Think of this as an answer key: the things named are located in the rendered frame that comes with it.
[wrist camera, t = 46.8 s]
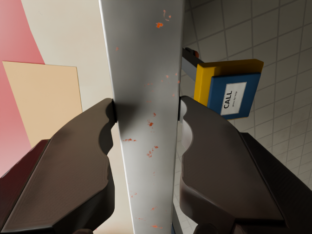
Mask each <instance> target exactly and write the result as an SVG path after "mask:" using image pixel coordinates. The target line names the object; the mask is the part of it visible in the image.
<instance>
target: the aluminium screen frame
mask: <svg viewBox="0 0 312 234"><path fill-rule="evenodd" d="M98 3H99V10H100V16H101V22H102V28H103V35H104V43H105V49H106V55H107V62H108V68H109V74H110V82H111V89H112V95H113V101H114V107H115V114H116V120H117V128H118V134H119V141H120V147H121V153H122V159H123V168H124V174H125V180H126V186H127V192H128V199H129V205H130V213H131V219H132V226H133V232H134V234H171V227H172V212H173V197H174V181H175V166H176V144H177V129H178V114H179V98H180V83H181V68H182V46H183V31H184V15H185V0H98Z"/></svg>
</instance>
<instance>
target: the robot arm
mask: <svg viewBox="0 0 312 234"><path fill-rule="evenodd" d="M178 121H180V123H181V124H182V141H181V143H182V145H183V146H184V148H185V149H186V151H185V152H184V153H183V155H182V163H181V174H180V200H179V204H180V209H181V211H182V212H183V213H184V214H185V215H186V216H187V217H189V218H190V219H191V220H193V221H194V222H195V223H197V224H198V225H197V226H196V228H195V230H194V233H193V234H312V191H311V190H310V189H309V188H308V187H307V186H306V185H305V184H304V183H303V182H302V181H301V180H300V179H299V178H298V177H297V176H296V175H295V174H294V173H292V172H291V171H290V170H289V169H288V168H287V167H286V166H285V165H283V164H282V163H281V162H280V161H279V160H278V159H277V158H276V157H275V156H273V155H272V154H271V153H270V152H269V151H268V150H267V149H266V148H264V147H263V146H262V145H261V144H260V143H259V142H258V141H257V140H256V139H254V138H253V137H252V136H251V135H250V134H249V133H248V132H239V131H238V130H237V129H236V128H235V127H234V126H233V125H232V124H231V123H230V122H229V121H228V120H226V119H225V118H224V117H222V116H221V115H219V114H218V113H216V112H215V111H213V110H211V109H210V108H208V107H206V106H204V105H202V104H201V103H199V102H197V101H196V100H194V99H192V98H190V97H189V96H181V97H180V98H179V114H178ZM115 123H117V120H116V114H115V107H114V101H113V98H105V99H103V100H102V101H100V102H98V103H97V104H95V105H93V106H92V107H90V108H89V109H87V110H85V111H84V112H82V113H80V114H79V115H77V116H76V117H74V118H73V119H72V120H70V121H69V122H67V123H66V124H65V125H64V126H63V127H61V128H60V129H59V130H58V131H57V132H56V133H55V134H54V135H53V136H52V137H51V138H50V139H42V140H41V141H39V142H38V143H37V144H36V145H35V146H34V147H33V148H32V149H31V150H30V151H29V152H27V153H26V154H25V155H24V156H23V157H22V158H21V159H20V160H19V161H18V162H17V163H16V164H14V165H13V166H12V167H11V168H10V169H9V170H8V171H7V172H6V173H5V174H4V175H3V176H2V177H1V178H0V234H94V233H93V231H94V230H95V229H97V228H98V227H99V226H100V225H101V224H103V223H104V222H105V221H106V220H107V219H109V218H110V217H111V216H112V214H113V212H114V210H115V185H114V180H113V175H112V171H111V165H110V160H109V158H108V156H107V155H108V153H109V151H110V150H111V148H112V147H113V139H112V134H111V129H112V127H113V126H114V125H115Z"/></svg>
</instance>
